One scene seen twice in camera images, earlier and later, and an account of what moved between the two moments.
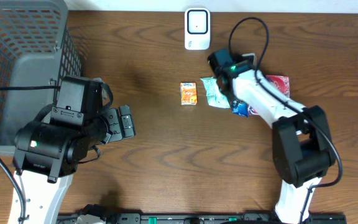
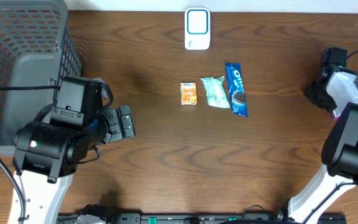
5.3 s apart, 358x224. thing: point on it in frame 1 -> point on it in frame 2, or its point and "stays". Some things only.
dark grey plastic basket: (23, 43) stays
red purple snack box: (281, 82) -> (348, 87)
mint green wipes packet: (215, 97) stays
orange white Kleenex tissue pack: (188, 93) stays
